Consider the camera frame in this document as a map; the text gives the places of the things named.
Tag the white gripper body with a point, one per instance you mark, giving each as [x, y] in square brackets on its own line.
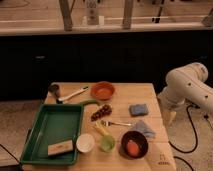
[169, 102]

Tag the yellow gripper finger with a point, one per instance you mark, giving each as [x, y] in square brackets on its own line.
[168, 116]

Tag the blue sponge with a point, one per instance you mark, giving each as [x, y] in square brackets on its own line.
[138, 110]

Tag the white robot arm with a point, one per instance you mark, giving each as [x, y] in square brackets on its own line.
[185, 83]

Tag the dark bowl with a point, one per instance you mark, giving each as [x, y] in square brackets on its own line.
[139, 138]

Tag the red bowl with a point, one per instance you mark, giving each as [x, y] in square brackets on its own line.
[102, 90]

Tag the blue cloth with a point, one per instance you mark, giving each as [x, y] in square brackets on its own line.
[143, 128]

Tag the orange ball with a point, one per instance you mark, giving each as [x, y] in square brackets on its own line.
[132, 148]

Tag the purple grapes toy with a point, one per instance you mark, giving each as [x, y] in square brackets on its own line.
[103, 111]

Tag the silver fork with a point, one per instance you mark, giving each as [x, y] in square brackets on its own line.
[109, 123]

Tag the green cup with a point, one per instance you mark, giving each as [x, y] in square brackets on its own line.
[107, 143]

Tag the yellow banana toy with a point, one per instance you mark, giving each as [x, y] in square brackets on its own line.
[99, 127]

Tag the white cup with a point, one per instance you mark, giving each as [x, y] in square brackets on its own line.
[85, 143]

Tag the wooden block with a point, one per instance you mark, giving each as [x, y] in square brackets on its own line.
[60, 148]

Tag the green plastic tray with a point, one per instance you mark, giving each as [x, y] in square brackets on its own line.
[54, 123]

